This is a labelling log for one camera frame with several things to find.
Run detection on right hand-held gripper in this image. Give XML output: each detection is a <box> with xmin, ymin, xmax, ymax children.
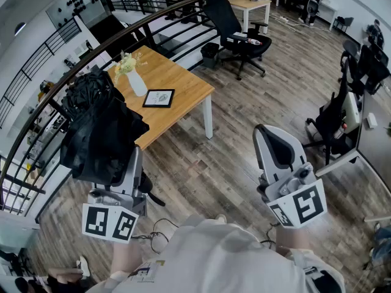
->
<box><xmin>252</xmin><ymin>123</ymin><xmax>328</xmax><ymax>229</ymax></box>

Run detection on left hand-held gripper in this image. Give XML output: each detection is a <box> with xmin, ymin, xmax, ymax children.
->
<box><xmin>81</xmin><ymin>146</ymin><xmax>148</xmax><ymax>244</ymax></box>

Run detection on black cloth bundle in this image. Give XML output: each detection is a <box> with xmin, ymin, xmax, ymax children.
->
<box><xmin>60</xmin><ymin>70</ymin><xmax>166</xmax><ymax>208</ymax></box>

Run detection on person's right forearm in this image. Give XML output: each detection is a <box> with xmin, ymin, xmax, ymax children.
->
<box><xmin>276</xmin><ymin>224</ymin><xmax>309</xmax><ymax>251</ymax></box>

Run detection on person's left forearm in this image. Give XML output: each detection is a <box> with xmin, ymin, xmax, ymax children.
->
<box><xmin>109</xmin><ymin>239</ymin><xmax>143</xmax><ymax>276</ymax></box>

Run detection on black office chair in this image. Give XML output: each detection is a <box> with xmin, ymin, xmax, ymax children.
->
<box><xmin>203</xmin><ymin>0</ymin><xmax>272</xmax><ymax>81</ymax></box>
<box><xmin>338</xmin><ymin>40</ymin><xmax>391</xmax><ymax>96</ymax></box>
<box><xmin>305</xmin><ymin>59</ymin><xmax>362</xmax><ymax>166</ymax></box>

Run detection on white ceramic vase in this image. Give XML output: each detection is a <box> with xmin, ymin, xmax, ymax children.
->
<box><xmin>125</xmin><ymin>68</ymin><xmax>148</xmax><ymax>98</ymax></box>

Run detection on wooden table with white legs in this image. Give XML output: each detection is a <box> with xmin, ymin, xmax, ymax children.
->
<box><xmin>106</xmin><ymin>45</ymin><xmax>216</xmax><ymax>151</ymax></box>

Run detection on yellow and white flower bouquet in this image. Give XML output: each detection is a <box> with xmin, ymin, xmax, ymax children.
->
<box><xmin>113</xmin><ymin>50</ymin><xmax>143</xmax><ymax>85</ymax></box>

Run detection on person's beige shirt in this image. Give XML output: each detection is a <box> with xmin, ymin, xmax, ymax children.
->
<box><xmin>85</xmin><ymin>214</ymin><xmax>346</xmax><ymax>293</ymax></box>

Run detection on black trash bin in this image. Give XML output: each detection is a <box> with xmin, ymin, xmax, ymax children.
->
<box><xmin>200</xmin><ymin>42</ymin><xmax>220</xmax><ymax>70</ymax></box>

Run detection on black metal railing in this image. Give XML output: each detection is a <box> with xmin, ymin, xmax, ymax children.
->
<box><xmin>0</xmin><ymin>0</ymin><xmax>227</xmax><ymax>216</ymax></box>

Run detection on small wooden desk, white legs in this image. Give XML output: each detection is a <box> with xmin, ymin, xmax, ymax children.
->
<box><xmin>225</xmin><ymin>0</ymin><xmax>272</xmax><ymax>35</ymax></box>

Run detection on black cable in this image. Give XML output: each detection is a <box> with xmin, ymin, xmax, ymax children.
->
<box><xmin>131</xmin><ymin>218</ymin><xmax>180</xmax><ymax>255</ymax></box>

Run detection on black picture frame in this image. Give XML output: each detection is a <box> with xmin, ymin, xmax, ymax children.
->
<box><xmin>142</xmin><ymin>89</ymin><xmax>176</xmax><ymax>109</ymax></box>

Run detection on white wall board, black knobs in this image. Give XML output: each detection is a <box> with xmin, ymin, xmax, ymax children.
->
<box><xmin>45</xmin><ymin>0</ymin><xmax>106</xmax><ymax>29</ymax></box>

